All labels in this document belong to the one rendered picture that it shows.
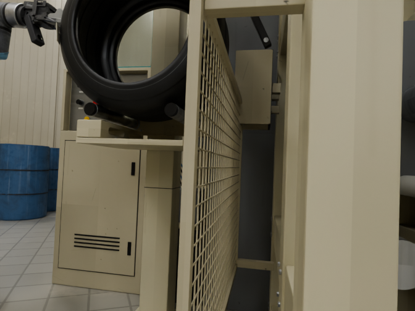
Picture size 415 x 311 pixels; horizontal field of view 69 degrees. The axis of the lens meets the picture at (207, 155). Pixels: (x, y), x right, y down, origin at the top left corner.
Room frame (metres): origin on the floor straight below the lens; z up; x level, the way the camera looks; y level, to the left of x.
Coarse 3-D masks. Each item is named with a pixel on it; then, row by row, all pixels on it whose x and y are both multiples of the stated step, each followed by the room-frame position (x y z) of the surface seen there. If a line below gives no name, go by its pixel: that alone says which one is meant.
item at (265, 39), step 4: (256, 16) 1.20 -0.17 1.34; (252, 20) 1.23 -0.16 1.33; (256, 20) 1.20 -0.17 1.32; (260, 20) 1.20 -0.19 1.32; (256, 24) 1.20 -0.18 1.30; (260, 24) 1.20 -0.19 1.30; (256, 28) 1.21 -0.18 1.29; (260, 28) 1.20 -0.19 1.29; (264, 28) 1.20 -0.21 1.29; (260, 32) 1.20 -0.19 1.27; (264, 32) 1.20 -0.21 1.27; (260, 36) 1.20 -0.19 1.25; (264, 36) 1.20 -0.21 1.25; (268, 36) 1.19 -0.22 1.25; (264, 40) 1.19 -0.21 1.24; (268, 40) 1.19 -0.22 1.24; (264, 44) 1.20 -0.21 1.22; (268, 44) 1.19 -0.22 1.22
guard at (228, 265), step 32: (192, 0) 0.42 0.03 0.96; (192, 32) 0.42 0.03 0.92; (192, 64) 0.42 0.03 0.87; (224, 64) 0.74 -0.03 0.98; (192, 96) 0.42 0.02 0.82; (224, 96) 0.77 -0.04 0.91; (192, 128) 0.42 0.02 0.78; (224, 128) 0.80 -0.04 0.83; (192, 160) 0.42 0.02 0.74; (192, 192) 0.42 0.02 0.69; (192, 224) 0.42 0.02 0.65; (192, 256) 0.43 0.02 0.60; (224, 288) 0.91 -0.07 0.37
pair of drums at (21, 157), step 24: (0, 144) 3.51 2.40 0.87; (24, 144) 3.53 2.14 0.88; (0, 168) 3.49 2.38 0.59; (24, 168) 3.53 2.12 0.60; (48, 168) 3.85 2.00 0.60; (0, 192) 3.49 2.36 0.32; (24, 192) 3.54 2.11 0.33; (48, 192) 4.19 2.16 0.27; (0, 216) 3.49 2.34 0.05; (24, 216) 3.55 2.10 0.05
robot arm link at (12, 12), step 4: (8, 4) 1.13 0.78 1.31; (12, 4) 1.13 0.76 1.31; (16, 4) 1.13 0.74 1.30; (20, 4) 1.14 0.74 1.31; (8, 8) 1.12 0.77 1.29; (12, 8) 1.12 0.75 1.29; (16, 8) 1.12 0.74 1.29; (8, 12) 1.12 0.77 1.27; (12, 12) 1.12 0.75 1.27; (16, 12) 1.13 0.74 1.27; (8, 16) 1.13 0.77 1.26; (12, 16) 1.12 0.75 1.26; (16, 16) 1.13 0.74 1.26; (8, 20) 1.14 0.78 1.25; (12, 20) 1.14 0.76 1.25; (16, 20) 1.13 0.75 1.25; (12, 24) 1.15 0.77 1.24; (16, 24) 1.15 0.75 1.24; (20, 24) 1.15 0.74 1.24
